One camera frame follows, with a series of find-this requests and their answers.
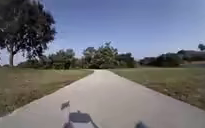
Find group of green bushes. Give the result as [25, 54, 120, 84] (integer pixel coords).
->
[17, 41, 138, 70]

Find pale concrete path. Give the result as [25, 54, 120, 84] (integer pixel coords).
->
[0, 69, 205, 128]

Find distant dark bushes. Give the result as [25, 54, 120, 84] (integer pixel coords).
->
[138, 49, 205, 68]

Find robot's own part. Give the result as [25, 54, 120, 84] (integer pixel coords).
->
[135, 121, 149, 128]

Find dry grass field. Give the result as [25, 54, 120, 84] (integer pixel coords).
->
[0, 67, 95, 122]
[107, 63, 205, 114]

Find large dark tree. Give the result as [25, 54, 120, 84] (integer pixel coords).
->
[0, 0, 58, 68]

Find small distant tree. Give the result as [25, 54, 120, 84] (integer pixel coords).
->
[197, 43, 205, 52]

